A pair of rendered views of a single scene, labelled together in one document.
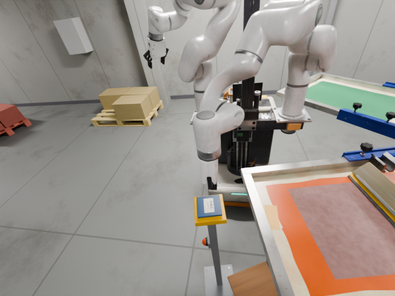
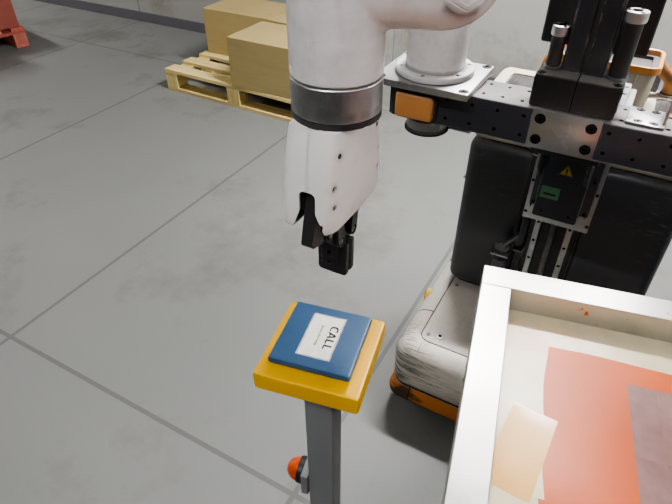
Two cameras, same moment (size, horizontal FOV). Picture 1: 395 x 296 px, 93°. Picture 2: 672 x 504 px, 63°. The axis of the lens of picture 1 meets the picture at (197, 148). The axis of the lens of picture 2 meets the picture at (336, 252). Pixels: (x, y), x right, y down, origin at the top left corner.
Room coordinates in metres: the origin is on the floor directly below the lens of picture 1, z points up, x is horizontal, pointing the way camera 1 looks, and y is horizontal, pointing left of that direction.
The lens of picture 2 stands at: (0.03, -0.14, 1.46)
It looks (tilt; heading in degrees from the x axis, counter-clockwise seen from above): 39 degrees down; 15
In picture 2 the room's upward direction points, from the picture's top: straight up
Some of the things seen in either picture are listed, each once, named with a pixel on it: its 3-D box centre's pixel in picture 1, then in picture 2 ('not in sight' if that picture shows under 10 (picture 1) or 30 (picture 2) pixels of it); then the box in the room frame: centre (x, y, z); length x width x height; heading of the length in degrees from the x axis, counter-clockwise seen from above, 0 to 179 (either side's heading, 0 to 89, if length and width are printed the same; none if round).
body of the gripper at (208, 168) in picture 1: (210, 162); (336, 156); (0.45, -0.03, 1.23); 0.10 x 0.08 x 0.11; 166
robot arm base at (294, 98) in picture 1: (293, 98); not in sight; (0.83, -0.50, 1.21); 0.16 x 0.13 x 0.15; 166
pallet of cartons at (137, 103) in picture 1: (126, 106); (267, 54); (3.45, 1.22, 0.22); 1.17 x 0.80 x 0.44; 76
